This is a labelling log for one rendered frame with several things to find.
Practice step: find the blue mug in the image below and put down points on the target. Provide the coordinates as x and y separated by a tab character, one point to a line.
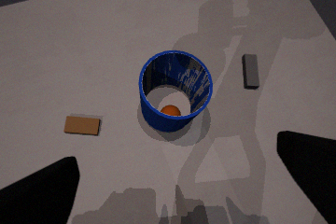
173	77

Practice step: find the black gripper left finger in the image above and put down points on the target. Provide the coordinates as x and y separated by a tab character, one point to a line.
45	197

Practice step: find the brown rectangular block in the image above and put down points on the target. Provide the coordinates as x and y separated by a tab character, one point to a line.
81	125

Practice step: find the dark brown ball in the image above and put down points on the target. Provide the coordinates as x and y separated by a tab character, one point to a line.
171	110

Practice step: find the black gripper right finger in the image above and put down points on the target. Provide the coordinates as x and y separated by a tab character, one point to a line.
311	161

